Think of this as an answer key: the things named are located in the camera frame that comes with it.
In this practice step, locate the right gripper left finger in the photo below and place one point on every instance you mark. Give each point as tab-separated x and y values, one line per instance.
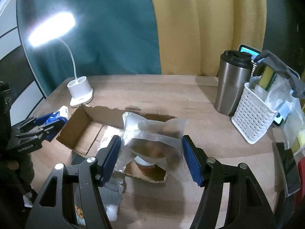
67	186

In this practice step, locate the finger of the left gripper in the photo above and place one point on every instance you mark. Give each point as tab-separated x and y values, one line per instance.
43	132
51	119

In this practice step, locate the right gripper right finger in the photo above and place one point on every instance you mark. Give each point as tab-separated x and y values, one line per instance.
248	206

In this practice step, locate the blue tissue pack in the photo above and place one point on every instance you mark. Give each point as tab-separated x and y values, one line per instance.
63	114

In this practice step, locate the clear snack bag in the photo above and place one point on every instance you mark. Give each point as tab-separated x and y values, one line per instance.
155	142

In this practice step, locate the grey knitted sock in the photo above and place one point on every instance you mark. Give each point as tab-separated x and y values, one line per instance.
111	192

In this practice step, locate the cardboard box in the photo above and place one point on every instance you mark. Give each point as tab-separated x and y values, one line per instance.
80	132

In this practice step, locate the white perforated basket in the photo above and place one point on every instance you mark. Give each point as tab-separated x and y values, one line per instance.
252	117

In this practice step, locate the red tin can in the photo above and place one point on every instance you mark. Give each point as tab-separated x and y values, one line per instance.
152	171

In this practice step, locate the clear plastic bag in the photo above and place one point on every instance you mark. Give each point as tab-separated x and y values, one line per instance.
289	116

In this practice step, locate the teal curtain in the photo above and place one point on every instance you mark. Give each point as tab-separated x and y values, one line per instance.
109	37

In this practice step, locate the yellow green sponge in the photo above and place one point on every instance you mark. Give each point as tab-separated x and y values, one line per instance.
267	78

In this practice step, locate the steel travel mug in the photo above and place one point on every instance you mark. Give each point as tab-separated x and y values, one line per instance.
234	71

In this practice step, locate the dark grey cloth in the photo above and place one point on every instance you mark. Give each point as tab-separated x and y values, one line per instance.
267	58

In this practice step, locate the yellow curtain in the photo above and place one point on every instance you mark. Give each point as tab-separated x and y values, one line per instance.
193	34

